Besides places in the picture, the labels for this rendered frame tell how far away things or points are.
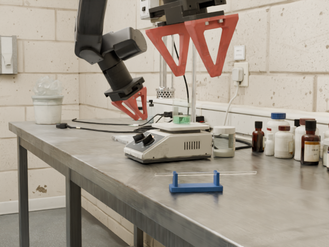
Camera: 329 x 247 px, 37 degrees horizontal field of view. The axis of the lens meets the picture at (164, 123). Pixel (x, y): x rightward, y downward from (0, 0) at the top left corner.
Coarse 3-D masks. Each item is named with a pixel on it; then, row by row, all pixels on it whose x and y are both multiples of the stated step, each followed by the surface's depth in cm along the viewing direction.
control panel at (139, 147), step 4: (148, 132) 133; (156, 136) 127; (160, 136) 126; (164, 136) 125; (156, 140) 125; (128, 144) 132; (132, 144) 131; (136, 144) 129; (140, 144) 128; (152, 144) 124; (132, 148) 128; (136, 148) 126; (140, 148) 125; (144, 148) 123
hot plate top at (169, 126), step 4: (152, 124) 134; (156, 124) 132; (160, 124) 131; (164, 124) 132; (168, 124) 132; (172, 124) 132; (192, 124) 132; (196, 124) 132; (200, 124) 132; (204, 124) 132; (160, 128) 130; (164, 128) 127; (168, 128) 125; (172, 128) 125; (176, 128) 125; (180, 128) 126; (184, 128) 126; (188, 128) 127; (192, 128) 127; (196, 128) 128; (200, 128) 128; (204, 128) 129; (208, 128) 130
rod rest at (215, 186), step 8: (176, 176) 93; (216, 176) 94; (176, 184) 93; (184, 184) 95; (192, 184) 96; (200, 184) 96; (208, 184) 96; (216, 184) 94; (176, 192) 93; (184, 192) 93
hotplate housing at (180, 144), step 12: (156, 132) 131; (168, 132) 129; (180, 132) 128; (192, 132) 129; (204, 132) 130; (156, 144) 123; (168, 144) 124; (180, 144) 126; (192, 144) 127; (204, 144) 129; (132, 156) 128; (144, 156) 122; (156, 156) 123; (168, 156) 125; (180, 156) 127; (192, 156) 128; (204, 156) 129
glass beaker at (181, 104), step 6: (174, 96) 133; (180, 96) 134; (186, 96) 134; (174, 102) 130; (180, 102) 129; (186, 102) 129; (174, 108) 130; (180, 108) 129; (186, 108) 130; (174, 114) 130; (180, 114) 130; (186, 114) 130; (174, 120) 131; (180, 120) 130; (186, 120) 130
